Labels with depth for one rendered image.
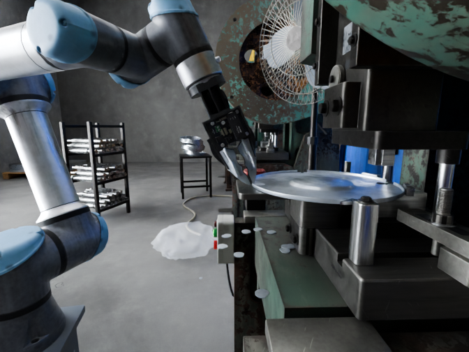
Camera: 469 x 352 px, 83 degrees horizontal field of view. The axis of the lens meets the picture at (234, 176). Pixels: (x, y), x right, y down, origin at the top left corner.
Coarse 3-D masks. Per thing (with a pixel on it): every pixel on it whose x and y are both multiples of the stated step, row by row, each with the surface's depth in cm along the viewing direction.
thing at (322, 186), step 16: (256, 176) 61; (272, 176) 63; (288, 176) 63; (304, 176) 63; (320, 176) 60; (336, 176) 63; (352, 176) 63; (368, 176) 60; (272, 192) 45; (288, 192) 47; (304, 192) 47; (320, 192) 47; (336, 192) 47; (352, 192) 47; (368, 192) 47; (384, 192) 47; (400, 192) 47
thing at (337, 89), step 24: (336, 72) 54; (360, 72) 46; (384, 72) 44; (408, 72) 44; (432, 72) 44; (336, 96) 49; (360, 96) 46; (384, 96) 44; (408, 96) 44; (432, 96) 44; (336, 120) 49; (360, 120) 46; (384, 120) 45; (408, 120) 45; (432, 120) 45
